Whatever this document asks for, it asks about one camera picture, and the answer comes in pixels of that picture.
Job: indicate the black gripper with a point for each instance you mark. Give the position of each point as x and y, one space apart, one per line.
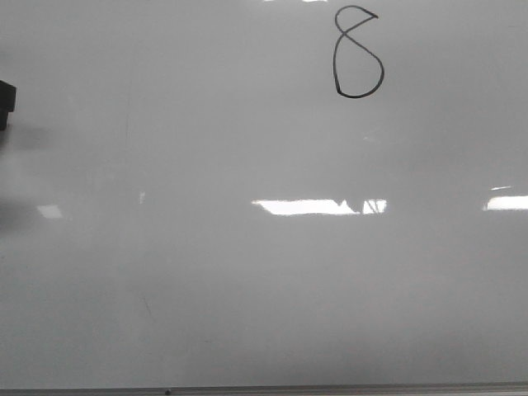
8 94

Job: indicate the white whiteboard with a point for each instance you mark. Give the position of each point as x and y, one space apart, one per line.
244 193

